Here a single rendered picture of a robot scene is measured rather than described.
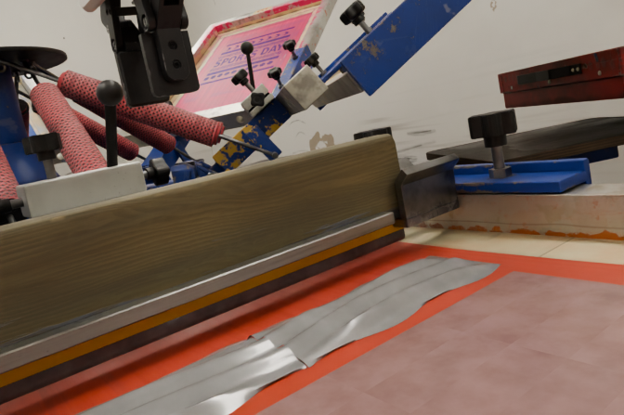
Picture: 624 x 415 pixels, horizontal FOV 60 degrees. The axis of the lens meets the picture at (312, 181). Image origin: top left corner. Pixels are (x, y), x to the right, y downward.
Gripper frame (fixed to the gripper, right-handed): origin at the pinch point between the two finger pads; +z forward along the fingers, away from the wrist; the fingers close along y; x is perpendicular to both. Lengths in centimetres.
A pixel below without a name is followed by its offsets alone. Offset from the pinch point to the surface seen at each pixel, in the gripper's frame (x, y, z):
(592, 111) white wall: 200, -70, 26
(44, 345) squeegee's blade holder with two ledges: -11.2, 3.1, 14.5
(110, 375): -8.0, 1.7, 18.2
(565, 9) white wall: 200, -76, -15
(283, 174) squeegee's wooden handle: 7.4, 1.7, 8.9
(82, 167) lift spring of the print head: 4.3, -46.2, 6.1
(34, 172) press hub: 3, -76, 6
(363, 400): -0.7, 17.4, 18.1
